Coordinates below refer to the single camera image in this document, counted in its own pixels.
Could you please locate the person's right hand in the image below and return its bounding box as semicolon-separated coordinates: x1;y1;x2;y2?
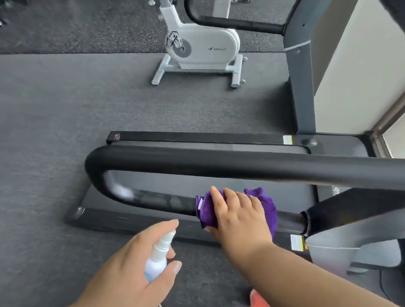
197;185;284;274

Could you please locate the person's left hand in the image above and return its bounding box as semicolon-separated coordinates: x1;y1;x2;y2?
70;204;190;307

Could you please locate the purple microfibre cloth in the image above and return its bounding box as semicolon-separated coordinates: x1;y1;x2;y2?
190;176;284;243

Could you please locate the white spray bottle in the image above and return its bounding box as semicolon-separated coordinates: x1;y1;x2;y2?
142;226;177;286

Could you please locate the grey treadmill base with uprights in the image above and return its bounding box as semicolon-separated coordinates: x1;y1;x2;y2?
63;0;405;291

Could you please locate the white exercise bike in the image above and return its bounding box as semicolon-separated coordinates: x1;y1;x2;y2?
118;0;260;101

